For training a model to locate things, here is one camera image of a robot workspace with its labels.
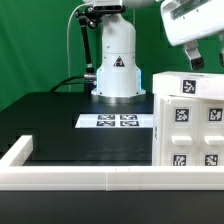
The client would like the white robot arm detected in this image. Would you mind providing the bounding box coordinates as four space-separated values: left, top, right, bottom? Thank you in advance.
83 0 224 103

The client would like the white thin cable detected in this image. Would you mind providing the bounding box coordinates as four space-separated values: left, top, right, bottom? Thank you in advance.
66 3 88 93

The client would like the small white cabinet block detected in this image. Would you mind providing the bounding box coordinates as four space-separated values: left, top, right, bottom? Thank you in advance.
153 71 224 101

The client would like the white cabinet body box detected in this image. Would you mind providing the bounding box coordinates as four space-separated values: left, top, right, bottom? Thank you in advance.
151 93 224 168

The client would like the black cable bundle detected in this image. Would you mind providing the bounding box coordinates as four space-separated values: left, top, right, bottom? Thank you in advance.
49 75 88 93

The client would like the white door panel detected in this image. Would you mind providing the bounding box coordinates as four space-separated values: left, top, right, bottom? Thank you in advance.
161 97 199 166
199 100 224 167

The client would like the black camera on mount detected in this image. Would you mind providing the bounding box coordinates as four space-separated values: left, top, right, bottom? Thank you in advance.
93 0 123 13

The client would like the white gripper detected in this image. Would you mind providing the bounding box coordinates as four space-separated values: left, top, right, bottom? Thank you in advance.
160 0 224 71

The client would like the white flat base plate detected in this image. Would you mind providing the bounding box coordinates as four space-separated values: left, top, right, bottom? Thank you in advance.
75 114 153 128

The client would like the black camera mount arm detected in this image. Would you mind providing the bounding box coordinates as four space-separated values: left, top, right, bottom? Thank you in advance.
75 6 100 80

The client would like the white U-shaped frame wall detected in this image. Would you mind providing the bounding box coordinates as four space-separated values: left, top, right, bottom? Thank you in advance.
0 135 224 191

